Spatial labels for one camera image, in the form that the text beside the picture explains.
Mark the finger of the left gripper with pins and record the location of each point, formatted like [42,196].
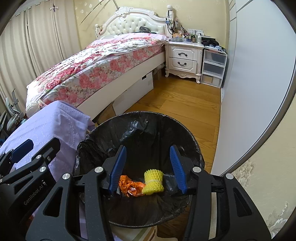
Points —
[23,190]
[15,155]

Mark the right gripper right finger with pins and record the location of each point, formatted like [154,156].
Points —
[237,216]

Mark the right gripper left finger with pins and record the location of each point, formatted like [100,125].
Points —
[58,216]

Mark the orange paper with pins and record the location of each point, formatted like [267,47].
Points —
[129,187]

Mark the yellow foam fruit net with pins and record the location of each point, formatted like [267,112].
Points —
[153,180]

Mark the black lined trash bin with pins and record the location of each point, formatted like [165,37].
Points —
[147,137]

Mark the grey desk chair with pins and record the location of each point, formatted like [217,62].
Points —
[13,117]

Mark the purple bedspread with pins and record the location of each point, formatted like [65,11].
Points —
[60,120]

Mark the floral quilt bed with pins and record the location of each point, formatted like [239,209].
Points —
[81,75]

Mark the white under-bed box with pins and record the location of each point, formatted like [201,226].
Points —
[133,94]

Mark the beige curtains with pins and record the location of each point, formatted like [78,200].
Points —
[39,35]

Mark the clear plastic drawer unit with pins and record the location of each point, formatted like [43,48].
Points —
[213,67]

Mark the white nightstand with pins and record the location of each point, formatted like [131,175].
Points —
[184,59]

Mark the white tufted headboard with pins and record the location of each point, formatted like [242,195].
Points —
[128,20]

